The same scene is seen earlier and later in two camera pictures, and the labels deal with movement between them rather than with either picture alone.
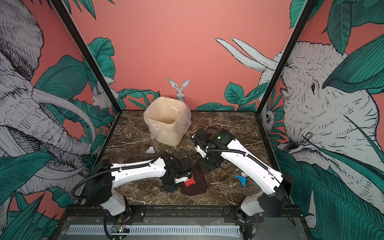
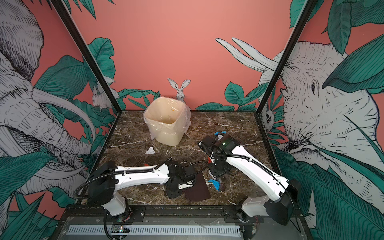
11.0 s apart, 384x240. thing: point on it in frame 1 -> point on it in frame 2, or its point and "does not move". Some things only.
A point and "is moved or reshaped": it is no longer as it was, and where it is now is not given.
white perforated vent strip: (159, 230) does not move
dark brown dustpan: (201, 185) is moved or reshaped
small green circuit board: (119, 229) does not move
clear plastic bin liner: (167, 114) does not move
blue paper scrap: (242, 179) -> (216, 184)
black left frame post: (60, 6) does not move
